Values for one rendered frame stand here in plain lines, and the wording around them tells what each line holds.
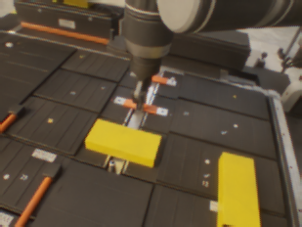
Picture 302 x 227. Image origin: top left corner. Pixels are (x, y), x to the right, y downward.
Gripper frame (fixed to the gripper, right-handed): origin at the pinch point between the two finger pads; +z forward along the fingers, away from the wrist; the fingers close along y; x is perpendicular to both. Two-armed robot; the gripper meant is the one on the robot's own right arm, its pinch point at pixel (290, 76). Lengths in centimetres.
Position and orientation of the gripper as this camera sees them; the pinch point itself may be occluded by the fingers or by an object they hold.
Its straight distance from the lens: 128.1
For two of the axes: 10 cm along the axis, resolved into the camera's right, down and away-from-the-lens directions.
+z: -1.1, 7.1, 7.0
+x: 2.7, -6.6, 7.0
